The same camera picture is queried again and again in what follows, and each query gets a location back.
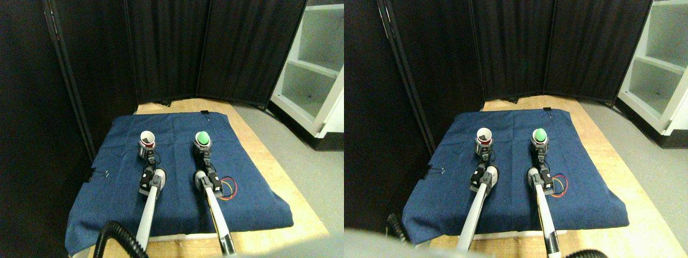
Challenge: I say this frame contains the red cup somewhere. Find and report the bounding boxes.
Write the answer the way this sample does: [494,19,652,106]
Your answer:
[139,131,156,159]
[475,127,493,154]
[532,128,549,150]
[193,131,212,152]

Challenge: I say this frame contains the dark blue cloth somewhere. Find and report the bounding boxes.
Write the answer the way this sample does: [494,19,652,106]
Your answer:
[400,109,629,245]
[64,112,294,256]

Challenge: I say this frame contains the curtain stand pole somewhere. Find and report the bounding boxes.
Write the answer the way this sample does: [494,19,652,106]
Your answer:
[376,0,433,156]
[43,0,96,162]

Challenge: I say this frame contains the white shelf unit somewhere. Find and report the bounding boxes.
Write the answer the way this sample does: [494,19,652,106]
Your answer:
[617,0,688,149]
[269,4,344,152]

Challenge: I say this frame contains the red wire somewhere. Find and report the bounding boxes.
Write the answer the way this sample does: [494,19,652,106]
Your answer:
[218,176,238,201]
[548,173,568,198]

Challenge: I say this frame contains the black ribbed hose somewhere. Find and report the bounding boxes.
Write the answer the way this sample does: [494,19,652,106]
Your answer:
[385,213,414,246]
[564,249,608,258]
[93,220,148,258]

